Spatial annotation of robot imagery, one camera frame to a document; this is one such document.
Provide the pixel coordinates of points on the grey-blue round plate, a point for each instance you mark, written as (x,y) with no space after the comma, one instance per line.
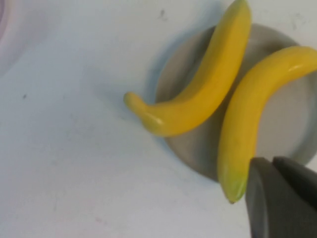
(284,111)

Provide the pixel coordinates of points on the yellow plastic banana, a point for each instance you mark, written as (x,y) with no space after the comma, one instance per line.
(237,136)
(198,99)

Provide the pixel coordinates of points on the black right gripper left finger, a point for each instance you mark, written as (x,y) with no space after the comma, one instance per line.
(277,205)

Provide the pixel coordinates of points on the pink round plate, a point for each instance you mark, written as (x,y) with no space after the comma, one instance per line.
(1,15)

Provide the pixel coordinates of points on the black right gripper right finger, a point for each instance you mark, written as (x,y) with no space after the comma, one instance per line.
(301,176)

